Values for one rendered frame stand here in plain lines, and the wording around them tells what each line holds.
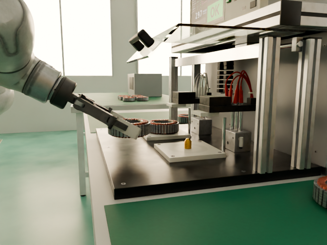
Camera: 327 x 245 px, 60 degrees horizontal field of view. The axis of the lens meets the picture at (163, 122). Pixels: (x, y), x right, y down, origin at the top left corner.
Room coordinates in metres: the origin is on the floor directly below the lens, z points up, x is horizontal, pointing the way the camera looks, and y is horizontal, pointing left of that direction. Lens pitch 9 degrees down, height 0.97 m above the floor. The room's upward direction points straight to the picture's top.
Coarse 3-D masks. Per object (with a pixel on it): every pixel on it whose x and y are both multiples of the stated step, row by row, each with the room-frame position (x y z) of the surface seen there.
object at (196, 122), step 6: (192, 120) 1.03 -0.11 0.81; (198, 120) 0.98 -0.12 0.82; (204, 120) 0.98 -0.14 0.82; (210, 120) 0.98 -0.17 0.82; (192, 126) 1.03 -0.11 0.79; (198, 126) 0.98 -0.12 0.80; (204, 126) 0.98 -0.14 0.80; (210, 126) 0.99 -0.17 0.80; (198, 132) 0.98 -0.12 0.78; (204, 132) 0.98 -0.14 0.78; (210, 132) 0.99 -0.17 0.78
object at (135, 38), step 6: (144, 30) 0.57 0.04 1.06; (132, 36) 0.65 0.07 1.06; (138, 36) 0.57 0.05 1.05; (144, 36) 0.57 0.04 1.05; (150, 36) 0.57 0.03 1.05; (132, 42) 0.64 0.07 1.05; (138, 42) 0.66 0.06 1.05; (144, 42) 0.57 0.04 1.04; (150, 42) 0.57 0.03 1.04; (138, 48) 0.66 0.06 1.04
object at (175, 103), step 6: (174, 96) 1.00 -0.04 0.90; (180, 96) 0.96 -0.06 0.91; (186, 96) 0.97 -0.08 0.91; (192, 96) 0.97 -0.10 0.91; (174, 102) 0.99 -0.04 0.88; (180, 102) 0.96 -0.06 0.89; (186, 102) 0.96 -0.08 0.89; (192, 102) 0.97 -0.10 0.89; (198, 102) 0.97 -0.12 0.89; (198, 108) 1.03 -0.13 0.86
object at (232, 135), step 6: (228, 132) 0.78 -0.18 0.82; (234, 132) 0.75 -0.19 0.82; (240, 132) 0.75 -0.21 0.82; (246, 132) 0.75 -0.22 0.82; (228, 138) 0.77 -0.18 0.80; (234, 138) 0.74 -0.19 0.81; (246, 138) 0.75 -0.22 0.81; (228, 144) 0.77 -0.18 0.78; (234, 144) 0.74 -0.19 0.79; (246, 144) 0.75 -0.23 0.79; (234, 150) 0.74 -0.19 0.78; (240, 150) 0.75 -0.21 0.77; (246, 150) 0.75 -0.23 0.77
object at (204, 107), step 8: (200, 96) 0.78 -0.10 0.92; (208, 96) 0.75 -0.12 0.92; (216, 96) 0.75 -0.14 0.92; (224, 96) 0.75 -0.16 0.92; (200, 104) 0.78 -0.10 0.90; (208, 104) 0.73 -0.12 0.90; (216, 104) 0.73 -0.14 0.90; (224, 104) 0.74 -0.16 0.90; (232, 104) 0.75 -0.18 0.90; (240, 104) 0.76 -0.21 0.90; (248, 104) 0.78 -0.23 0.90; (192, 112) 0.77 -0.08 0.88; (200, 112) 0.73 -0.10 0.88; (208, 112) 0.73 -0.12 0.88; (216, 112) 0.73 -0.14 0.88; (232, 112) 0.80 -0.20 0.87; (240, 112) 0.76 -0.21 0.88; (232, 120) 0.80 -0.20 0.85; (240, 120) 0.76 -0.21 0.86; (232, 128) 0.80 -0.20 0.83; (240, 128) 0.76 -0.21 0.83
